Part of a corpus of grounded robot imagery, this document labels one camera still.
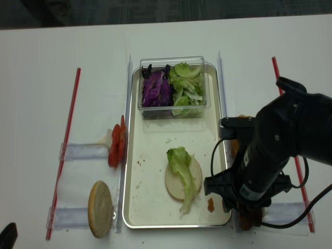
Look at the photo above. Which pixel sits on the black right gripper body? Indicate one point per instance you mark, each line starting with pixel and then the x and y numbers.
pixel 252 177

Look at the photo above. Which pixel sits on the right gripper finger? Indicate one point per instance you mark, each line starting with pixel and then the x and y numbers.
pixel 265 202
pixel 227 207

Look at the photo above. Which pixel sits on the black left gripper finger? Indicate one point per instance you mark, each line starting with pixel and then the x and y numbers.
pixel 8 236

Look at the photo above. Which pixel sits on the meat patty slice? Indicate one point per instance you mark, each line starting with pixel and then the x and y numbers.
pixel 245 222

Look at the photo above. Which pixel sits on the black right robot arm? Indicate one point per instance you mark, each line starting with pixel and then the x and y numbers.
pixel 296 123

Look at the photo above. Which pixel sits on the meat crumb on tray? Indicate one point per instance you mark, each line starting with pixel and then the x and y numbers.
pixel 210 205

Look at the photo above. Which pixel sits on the green lettuce leaf on bun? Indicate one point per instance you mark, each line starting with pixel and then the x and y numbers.
pixel 179 161

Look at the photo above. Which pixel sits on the green lettuce pile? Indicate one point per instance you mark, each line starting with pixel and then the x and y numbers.
pixel 188 83

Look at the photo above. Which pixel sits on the front tomato slice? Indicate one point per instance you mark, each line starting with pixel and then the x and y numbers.
pixel 113 158

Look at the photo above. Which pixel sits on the tomato slice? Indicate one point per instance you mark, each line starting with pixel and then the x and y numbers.
pixel 113 158
pixel 122 137

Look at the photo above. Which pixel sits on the back tomato slice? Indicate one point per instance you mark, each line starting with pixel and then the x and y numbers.
pixel 122 137

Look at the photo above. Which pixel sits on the right red straw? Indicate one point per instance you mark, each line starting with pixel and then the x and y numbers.
pixel 298 166

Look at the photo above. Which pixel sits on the red straw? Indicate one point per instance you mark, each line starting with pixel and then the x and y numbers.
pixel 61 163
pixel 298 166

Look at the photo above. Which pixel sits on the front sesame bun top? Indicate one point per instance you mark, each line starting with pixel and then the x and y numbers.
pixel 234 143

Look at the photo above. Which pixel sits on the bottom bun slice on tray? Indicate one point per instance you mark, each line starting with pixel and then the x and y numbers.
pixel 174 184

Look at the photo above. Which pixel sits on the cream metal serving tray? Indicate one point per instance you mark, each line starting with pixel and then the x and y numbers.
pixel 146 201

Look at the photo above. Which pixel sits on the upright bun half left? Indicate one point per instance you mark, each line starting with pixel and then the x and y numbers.
pixel 100 209

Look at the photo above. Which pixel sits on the clear plastic salad container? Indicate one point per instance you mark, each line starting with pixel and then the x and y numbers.
pixel 165 112

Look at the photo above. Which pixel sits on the purple cabbage leaves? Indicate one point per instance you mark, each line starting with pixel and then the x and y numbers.
pixel 157 90

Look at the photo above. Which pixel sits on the white pusher block upper left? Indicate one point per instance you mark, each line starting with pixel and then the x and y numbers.
pixel 107 139

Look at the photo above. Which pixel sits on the left red straw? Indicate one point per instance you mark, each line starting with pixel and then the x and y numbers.
pixel 61 163

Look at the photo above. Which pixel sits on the lower right clear rail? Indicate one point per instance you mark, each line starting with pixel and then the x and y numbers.
pixel 283 213

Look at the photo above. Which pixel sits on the right long clear rail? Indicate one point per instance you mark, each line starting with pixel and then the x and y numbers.
pixel 227 145

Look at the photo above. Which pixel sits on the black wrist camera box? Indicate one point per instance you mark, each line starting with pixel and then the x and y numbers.
pixel 236 128

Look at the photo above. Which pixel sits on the lower left clear rail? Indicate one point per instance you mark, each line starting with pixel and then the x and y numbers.
pixel 67 218

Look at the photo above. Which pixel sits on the upper left clear rail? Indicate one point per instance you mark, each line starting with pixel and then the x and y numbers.
pixel 73 151

